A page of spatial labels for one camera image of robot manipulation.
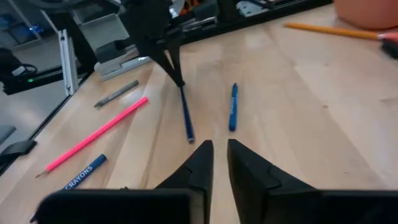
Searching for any silver aluminium extrusion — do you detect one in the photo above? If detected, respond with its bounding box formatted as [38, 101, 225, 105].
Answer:
[57, 29, 79, 96]

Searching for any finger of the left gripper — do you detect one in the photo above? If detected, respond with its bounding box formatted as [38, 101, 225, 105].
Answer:
[167, 38, 187, 87]
[144, 46, 185, 88]

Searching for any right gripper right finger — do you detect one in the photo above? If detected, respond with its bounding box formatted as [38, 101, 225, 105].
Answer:
[227, 138, 398, 224]

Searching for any grey box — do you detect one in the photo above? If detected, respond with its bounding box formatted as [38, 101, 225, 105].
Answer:
[73, 14, 131, 52]

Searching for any black box with green light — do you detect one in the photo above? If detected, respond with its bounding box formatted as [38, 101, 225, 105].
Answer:
[0, 47, 68, 96]

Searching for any grey wax crayon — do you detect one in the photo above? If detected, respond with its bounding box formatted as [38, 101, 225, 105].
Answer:
[93, 79, 140, 109]

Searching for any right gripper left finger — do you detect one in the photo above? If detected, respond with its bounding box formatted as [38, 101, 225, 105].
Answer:
[30, 140, 215, 224]

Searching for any dark navy pencil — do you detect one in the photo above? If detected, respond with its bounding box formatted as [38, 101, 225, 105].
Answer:
[178, 83, 196, 145]

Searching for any blue wax crayon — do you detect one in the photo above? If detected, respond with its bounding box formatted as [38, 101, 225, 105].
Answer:
[62, 153, 108, 191]
[228, 82, 239, 133]

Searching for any orange pencil with pink eraser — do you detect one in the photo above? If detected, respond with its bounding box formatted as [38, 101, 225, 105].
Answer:
[282, 22, 398, 43]

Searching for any orange plastic bin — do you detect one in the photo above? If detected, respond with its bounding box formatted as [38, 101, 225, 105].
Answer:
[334, 0, 398, 30]

